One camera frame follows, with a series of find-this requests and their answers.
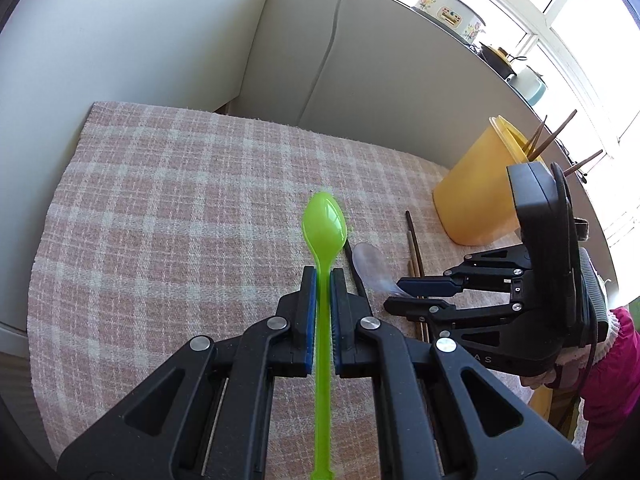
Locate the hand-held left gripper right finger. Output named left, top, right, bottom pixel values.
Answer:
left=329, top=267, right=586, bottom=480

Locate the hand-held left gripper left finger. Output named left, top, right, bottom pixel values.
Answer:
left=56, top=265, right=321, bottom=480

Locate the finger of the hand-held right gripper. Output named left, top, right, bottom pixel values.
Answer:
left=384, top=287, right=568, bottom=377
left=398, top=245, right=532, bottom=298

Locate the clear plastic spoon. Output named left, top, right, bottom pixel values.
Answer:
left=351, top=242, right=408, bottom=297

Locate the yellow plastic container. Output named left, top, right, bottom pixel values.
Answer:
left=432, top=115, right=546, bottom=247

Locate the green plastic spoon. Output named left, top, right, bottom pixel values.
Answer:
left=301, top=191, right=348, bottom=480

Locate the brown chopstick with red end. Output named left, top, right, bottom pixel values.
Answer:
left=529, top=109, right=579, bottom=158

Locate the person's right hand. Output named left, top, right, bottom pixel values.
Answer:
left=520, top=367, right=559, bottom=392

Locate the pale teal electric kettle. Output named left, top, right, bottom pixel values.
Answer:
left=510, top=64, right=547, bottom=107

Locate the pink checkered cloth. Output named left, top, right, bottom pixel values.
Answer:
left=27, top=101, right=532, bottom=480

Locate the dark pot with yellow lid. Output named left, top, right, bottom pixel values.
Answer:
left=479, top=42, right=516, bottom=79

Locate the white floral slow cooker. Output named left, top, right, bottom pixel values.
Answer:
left=412, top=0, right=487, bottom=43

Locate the white window frame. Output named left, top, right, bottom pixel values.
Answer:
left=435, top=0, right=640, bottom=241

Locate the white power cable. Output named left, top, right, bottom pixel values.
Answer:
left=299, top=0, right=351, bottom=124

